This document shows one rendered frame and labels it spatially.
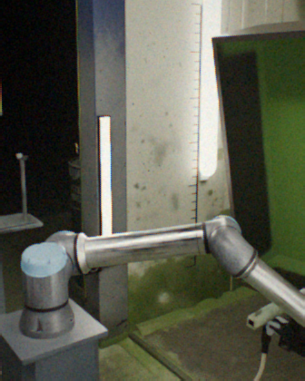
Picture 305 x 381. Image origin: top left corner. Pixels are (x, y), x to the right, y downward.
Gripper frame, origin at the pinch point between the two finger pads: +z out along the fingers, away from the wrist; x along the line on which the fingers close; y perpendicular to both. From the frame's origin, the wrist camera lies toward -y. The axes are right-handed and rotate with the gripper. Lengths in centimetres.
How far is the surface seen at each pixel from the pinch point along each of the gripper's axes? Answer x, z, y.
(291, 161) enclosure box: 52, 28, -50
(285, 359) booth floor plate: 41, 10, 51
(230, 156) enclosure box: 20, 41, -55
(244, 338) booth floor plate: 42, 36, 53
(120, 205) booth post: -2, 93, -20
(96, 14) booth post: -8, 105, -114
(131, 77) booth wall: 9, 99, -84
